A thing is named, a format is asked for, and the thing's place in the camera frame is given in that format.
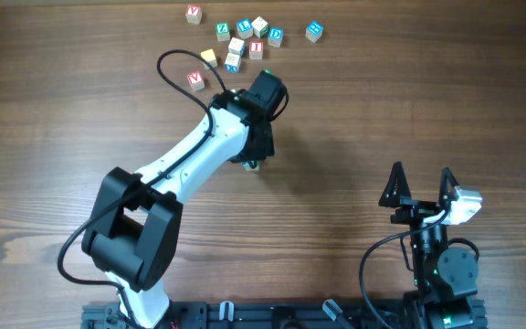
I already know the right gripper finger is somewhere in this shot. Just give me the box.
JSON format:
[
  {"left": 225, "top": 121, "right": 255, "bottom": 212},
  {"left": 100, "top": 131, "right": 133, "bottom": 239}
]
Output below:
[
  {"left": 378, "top": 161, "right": 412, "bottom": 208},
  {"left": 438, "top": 167, "right": 459, "bottom": 207}
]

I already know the white picture block blue side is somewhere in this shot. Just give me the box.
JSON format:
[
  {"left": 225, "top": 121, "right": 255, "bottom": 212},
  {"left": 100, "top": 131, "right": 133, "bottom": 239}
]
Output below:
[{"left": 242, "top": 161, "right": 259, "bottom": 171}]

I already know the red A letter block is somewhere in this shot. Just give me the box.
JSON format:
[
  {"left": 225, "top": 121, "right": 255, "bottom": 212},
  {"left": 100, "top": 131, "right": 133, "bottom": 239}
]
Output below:
[{"left": 187, "top": 70, "right": 205, "bottom": 91}]

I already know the yellow wooden block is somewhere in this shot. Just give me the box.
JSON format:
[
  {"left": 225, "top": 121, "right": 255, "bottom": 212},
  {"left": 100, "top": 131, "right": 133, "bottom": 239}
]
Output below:
[{"left": 200, "top": 49, "right": 217, "bottom": 69}]

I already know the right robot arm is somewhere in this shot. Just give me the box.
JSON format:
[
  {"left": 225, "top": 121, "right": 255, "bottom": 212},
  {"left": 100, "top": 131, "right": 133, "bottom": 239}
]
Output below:
[{"left": 379, "top": 162, "right": 482, "bottom": 328}]

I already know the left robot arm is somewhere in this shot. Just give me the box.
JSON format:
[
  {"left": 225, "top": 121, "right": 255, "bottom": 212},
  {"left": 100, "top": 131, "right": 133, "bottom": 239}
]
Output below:
[{"left": 81, "top": 71, "right": 289, "bottom": 328}]

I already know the white block blue X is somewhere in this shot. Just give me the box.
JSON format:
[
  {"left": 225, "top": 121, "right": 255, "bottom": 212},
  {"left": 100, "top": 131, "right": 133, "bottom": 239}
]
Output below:
[{"left": 225, "top": 53, "right": 241, "bottom": 73}]

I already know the red I letter block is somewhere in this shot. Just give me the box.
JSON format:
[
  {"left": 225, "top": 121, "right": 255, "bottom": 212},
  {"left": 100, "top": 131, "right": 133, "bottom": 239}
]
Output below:
[{"left": 249, "top": 41, "right": 264, "bottom": 60}]

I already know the white blue-sided block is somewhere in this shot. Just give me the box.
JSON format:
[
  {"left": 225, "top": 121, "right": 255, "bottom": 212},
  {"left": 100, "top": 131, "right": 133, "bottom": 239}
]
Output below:
[{"left": 227, "top": 37, "right": 245, "bottom": 57}]

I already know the blue D letter block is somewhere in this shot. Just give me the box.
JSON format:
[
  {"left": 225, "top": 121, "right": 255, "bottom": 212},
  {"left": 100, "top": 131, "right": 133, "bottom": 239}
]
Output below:
[{"left": 268, "top": 27, "right": 283, "bottom": 48}]

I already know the white green-sided block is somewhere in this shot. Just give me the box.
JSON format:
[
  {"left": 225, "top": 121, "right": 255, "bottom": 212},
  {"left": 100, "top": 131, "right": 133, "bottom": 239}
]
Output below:
[{"left": 252, "top": 16, "right": 269, "bottom": 38}]

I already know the blue L letter block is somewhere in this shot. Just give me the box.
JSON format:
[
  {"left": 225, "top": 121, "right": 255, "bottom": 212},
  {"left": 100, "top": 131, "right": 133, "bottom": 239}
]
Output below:
[{"left": 237, "top": 18, "right": 254, "bottom": 39}]

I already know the green Z letter block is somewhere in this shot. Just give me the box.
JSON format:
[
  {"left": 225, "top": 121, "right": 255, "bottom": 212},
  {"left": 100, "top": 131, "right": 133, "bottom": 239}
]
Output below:
[{"left": 216, "top": 22, "right": 231, "bottom": 42}]

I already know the blue block far right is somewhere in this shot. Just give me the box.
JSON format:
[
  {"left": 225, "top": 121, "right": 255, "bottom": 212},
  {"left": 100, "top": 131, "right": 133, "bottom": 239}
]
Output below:
[{"left": 305, "top": 21, "right": 323, "bottom": 43}]

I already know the red Y letter block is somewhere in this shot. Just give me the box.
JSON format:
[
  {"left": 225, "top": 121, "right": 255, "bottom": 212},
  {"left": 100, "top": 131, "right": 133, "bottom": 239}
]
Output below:
[{"left": 185, "top": 5, "right": 203, "bottom": 25}]

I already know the right black cable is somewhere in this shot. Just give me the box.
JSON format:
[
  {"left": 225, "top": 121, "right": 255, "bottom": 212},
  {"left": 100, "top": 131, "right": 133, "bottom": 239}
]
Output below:
[{"left": 358, "top": 207, "right": 451, "bottom": 329}]

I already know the black cable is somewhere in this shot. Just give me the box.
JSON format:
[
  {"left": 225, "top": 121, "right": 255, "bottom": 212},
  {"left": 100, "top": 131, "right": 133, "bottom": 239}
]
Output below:
[
  {"left": 358, "top": 207, "right": 451, "bottom": 329},
  {"left": 57, "top": 48, "right": 289, "bottom": 329}
]

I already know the left black cable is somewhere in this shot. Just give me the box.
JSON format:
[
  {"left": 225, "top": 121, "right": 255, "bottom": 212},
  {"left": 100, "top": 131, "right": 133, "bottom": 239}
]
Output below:
[{"left": 57, "top": 48, "right": 289, "bottom": 329}]

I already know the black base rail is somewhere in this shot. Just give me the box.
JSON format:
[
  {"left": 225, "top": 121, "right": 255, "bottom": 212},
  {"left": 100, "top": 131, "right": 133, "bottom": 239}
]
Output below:
[{"left": 79, "top": 297, "right": 489, "bottom": 329}]

